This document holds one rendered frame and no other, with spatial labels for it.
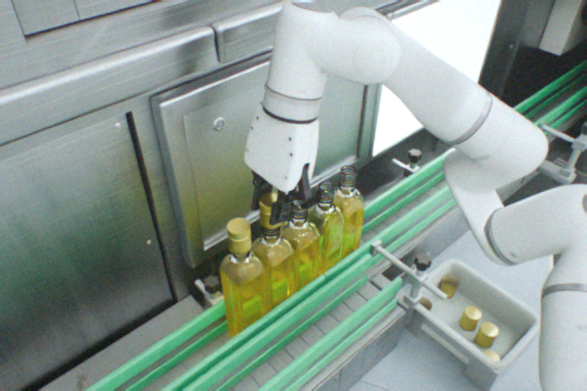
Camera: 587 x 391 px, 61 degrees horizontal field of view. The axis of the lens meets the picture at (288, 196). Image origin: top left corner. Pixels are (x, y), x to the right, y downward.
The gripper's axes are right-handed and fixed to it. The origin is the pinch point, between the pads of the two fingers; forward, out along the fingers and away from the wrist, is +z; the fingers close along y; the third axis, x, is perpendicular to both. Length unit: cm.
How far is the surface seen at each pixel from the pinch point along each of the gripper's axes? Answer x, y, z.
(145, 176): -11.8, -16.1, 1.2
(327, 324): 13.7, 7.7, 26.3
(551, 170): 90, 12, 8
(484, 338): 40, 27, 27
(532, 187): 116, 3, 26
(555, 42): 118, -10, -17
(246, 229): -5.3, 1.2, 2.1
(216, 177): -0.6, -12.7, 2.2
